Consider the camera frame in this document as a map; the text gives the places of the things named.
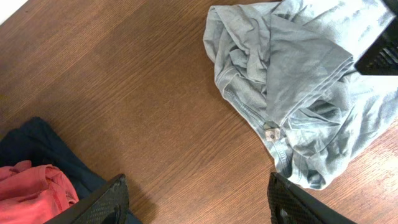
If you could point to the dark navy folded garment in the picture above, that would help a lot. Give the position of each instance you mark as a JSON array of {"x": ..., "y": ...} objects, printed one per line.
[{"x": 36, "y": 141}]

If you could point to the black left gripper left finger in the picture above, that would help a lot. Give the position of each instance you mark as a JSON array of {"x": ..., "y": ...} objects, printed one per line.
[{"x": 107, "y": 205}]

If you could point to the light blue t-shirt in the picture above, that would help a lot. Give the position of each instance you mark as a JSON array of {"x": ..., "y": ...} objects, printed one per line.
[{"x": 288, "y": 69}]

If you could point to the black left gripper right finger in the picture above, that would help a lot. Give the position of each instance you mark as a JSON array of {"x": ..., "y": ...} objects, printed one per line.
[{"x": 290, "y": 204}]

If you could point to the red folded soccer t-shirt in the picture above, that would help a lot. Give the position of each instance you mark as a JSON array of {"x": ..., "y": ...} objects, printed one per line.
[{"x": 34, "y": 194}]

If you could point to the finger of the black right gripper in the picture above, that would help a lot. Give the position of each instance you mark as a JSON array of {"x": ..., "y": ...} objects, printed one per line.
[{"x": 381, "y": 57}]

